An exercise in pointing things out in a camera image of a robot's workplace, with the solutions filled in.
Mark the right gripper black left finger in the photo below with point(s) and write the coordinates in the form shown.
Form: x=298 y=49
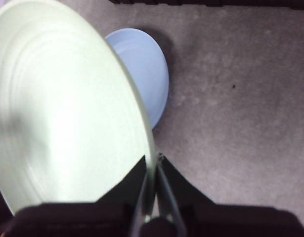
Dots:
x=92 y=219

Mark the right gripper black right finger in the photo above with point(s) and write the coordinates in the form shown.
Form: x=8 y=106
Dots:
x=228 y=222

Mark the green round plate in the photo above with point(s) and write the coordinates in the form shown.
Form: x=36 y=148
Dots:
x=67 y=98

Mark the blue round plate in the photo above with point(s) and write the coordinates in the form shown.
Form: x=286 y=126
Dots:
x=146 y=74

